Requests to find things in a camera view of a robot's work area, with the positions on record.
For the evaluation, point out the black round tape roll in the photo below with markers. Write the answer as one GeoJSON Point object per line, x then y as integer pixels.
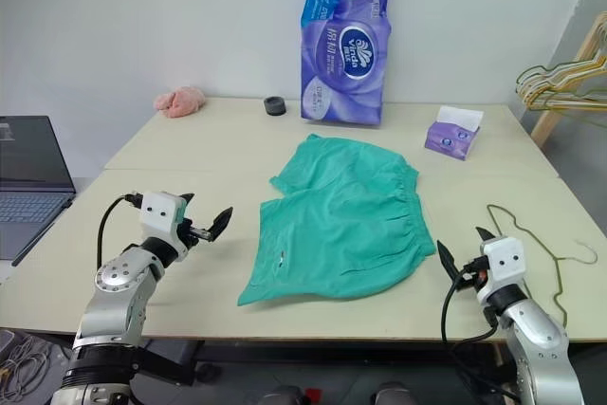
{"type": "Point", "coordinates": [274, 107]}

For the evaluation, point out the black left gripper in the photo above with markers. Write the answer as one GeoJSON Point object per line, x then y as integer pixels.
{"type": "Point", "coordinates": [189, 233]}

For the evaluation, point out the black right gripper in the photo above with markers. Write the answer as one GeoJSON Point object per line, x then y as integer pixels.
{"type": "Point", "coordinates": [472, 279]}

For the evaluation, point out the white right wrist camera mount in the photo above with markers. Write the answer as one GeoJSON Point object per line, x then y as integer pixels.
{"type": "Point", "coordinates": [505, 263]}

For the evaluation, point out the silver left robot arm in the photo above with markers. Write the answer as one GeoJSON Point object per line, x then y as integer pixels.
{"type": "Point", "coordinates": [116, 296]}

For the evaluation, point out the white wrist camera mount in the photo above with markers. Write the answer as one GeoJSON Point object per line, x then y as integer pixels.
{"type": "Point", "coordinates": [159, 215]}
{"type": "Point", "coordinates": [505, 263]}

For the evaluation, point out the grey laptop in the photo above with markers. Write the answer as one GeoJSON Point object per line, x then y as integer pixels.
{"type": "Point", "coordinates": [28, 168]}

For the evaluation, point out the small purple tissue box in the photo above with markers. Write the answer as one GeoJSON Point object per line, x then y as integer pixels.
{"type": "Point", "coordinates": [453, 139]}

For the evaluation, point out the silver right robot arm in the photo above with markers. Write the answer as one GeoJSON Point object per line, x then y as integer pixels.
{"type": "Point", "coordinates": [536, 343]}

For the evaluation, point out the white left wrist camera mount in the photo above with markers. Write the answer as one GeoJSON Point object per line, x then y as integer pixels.
{"type": "Point", "coordinates": [159, 215]}

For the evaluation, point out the black table underframe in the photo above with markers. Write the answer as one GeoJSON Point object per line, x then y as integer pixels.
{"type": "Point", "coordinates": [332, 352]}

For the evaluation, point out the light wooden clothes rack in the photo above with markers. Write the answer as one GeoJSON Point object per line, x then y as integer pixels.
{"type": "Point", "coordinates": [550, 115]}

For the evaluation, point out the large purple tissue pack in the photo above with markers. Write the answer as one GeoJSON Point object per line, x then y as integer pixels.
{"type": "Point", "coordinates": [343, 59]}

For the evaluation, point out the green shorts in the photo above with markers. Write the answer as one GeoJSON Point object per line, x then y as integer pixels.
{"type": "Point", "coordinates": [341, 225]}

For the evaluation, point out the dark grey rounded shape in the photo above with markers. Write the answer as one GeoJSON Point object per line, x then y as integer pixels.
{"type": "Point", "coordinates": [284, 395]}
{"type": "Point", "coordinates": [396, 394]}

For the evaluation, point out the pink fluffy cloth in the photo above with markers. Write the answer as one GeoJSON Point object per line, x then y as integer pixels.
{"type": "Point", "coordinates": [180, 102]}

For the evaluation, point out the light wooden table leg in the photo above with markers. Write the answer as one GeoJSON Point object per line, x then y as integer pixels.
{"type": "Point", "coordinates": [498, 355]}

